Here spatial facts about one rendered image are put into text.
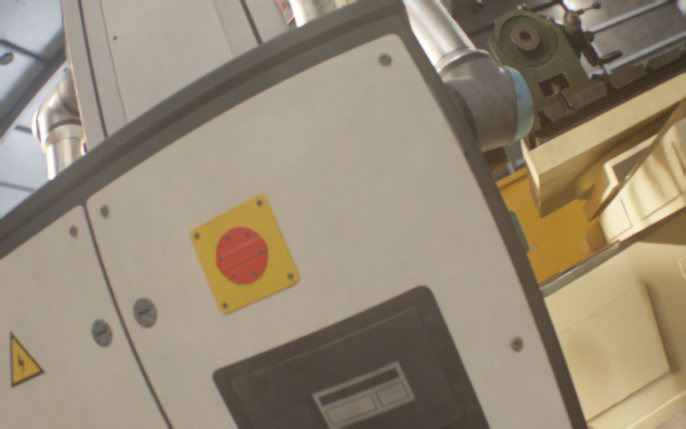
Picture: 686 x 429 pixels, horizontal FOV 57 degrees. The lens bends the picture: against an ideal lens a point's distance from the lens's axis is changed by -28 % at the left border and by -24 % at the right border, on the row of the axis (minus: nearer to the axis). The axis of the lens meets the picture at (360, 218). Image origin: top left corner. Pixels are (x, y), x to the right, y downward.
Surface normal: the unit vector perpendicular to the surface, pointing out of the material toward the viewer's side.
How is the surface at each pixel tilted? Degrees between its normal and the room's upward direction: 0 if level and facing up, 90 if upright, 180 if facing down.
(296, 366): 90
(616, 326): 90
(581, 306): 90
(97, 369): 90
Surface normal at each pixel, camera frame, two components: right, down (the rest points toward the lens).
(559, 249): -0.23, -0.08
